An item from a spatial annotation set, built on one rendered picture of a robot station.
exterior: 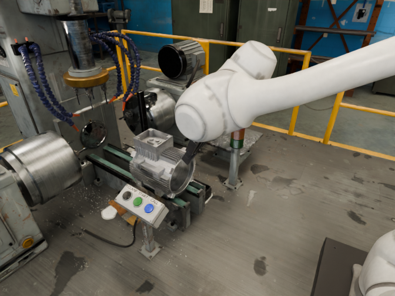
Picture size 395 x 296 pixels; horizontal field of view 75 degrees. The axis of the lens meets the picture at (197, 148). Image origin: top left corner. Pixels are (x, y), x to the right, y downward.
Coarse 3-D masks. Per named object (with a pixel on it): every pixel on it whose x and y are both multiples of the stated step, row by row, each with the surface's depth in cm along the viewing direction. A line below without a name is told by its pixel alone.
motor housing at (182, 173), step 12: (144, 156) 102; (168, 156) 97; (180, 156) 97; (132, 168) 103; (144, 168) 100; (180, 168) 111; (192, 168) 108; (144, 180) 102; (156, 180) 98; (168, 180) 95; (180, 180) 110; (168, 192) 98; (180, 192) 105
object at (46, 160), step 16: (16, 144) 93; (32, 144) 94; (48, 144) 95; (64, 144) 98; (0, 160) 93; (16, 160) 89; (32, 160) 90; (48, 160) 93; (64, 160) 97; (16, 176) 90; (32, 176) 89; (48, 176) 92; (64, 176) 97; (80, 176) 104; (32, 192) 90; (48, 192) 94
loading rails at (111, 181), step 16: (96, 160) 125; (112, 160) 136; (128, 160) 127; (96, 176) 132; (112, 176) 122; (128, 176) 117; (144, 192) 109; (192, 192) 108; (176, 208) 100; (192, 208) 113; (176, 224) 106
